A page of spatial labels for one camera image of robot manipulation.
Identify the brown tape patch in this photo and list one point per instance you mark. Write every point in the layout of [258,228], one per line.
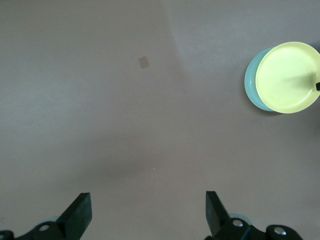
[144,62]

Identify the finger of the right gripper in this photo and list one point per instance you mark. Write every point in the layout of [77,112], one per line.
[318,86]

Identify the light green plate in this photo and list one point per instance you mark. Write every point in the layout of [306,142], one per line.
[250,82]

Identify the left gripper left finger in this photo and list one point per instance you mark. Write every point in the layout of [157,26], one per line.
[72,220]

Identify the yellow plate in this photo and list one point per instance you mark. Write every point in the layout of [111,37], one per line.
[285,77]

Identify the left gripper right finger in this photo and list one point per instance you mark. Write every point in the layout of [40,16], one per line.
[217,217]

